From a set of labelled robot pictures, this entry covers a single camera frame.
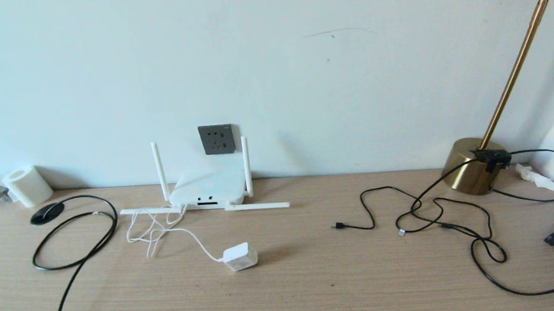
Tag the crumpled white tissue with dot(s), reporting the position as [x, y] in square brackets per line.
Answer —
[534, 175]

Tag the white power adapter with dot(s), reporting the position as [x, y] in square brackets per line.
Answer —
[240, 256]

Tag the white paper roll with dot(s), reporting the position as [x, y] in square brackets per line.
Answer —
[28, 186]

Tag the brass desk lamp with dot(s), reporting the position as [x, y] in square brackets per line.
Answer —
[468, 166]

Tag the white wifi router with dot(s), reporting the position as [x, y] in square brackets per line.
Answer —
[206, 187]

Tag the grey wall socket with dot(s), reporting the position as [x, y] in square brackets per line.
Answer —
[217, 139]

